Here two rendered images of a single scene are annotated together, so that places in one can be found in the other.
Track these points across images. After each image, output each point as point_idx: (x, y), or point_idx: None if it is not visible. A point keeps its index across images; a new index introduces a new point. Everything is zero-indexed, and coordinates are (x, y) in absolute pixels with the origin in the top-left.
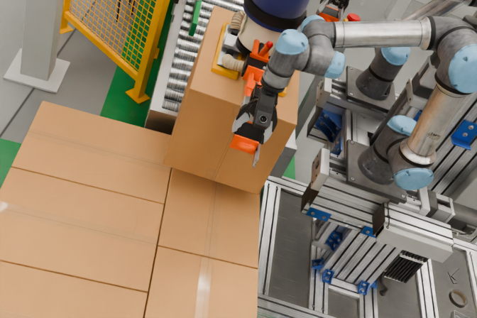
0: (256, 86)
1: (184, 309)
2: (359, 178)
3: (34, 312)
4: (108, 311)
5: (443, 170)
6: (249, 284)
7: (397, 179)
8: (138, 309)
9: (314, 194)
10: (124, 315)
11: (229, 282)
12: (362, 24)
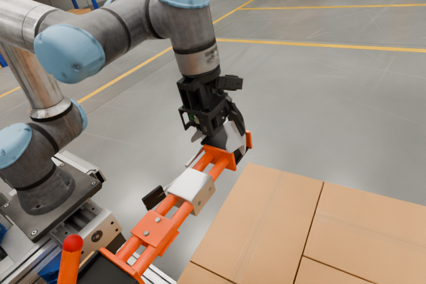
0: (210, 111)
1: (271, 234)
2: (85, 183)
3: (409, 253)
4: (339, 243)
5: None
6: (206, 246)
7: (87, 118)
8: (312, 241)
9: (115, 237)
10: (325, 238)
11: (222, 251)
12: None
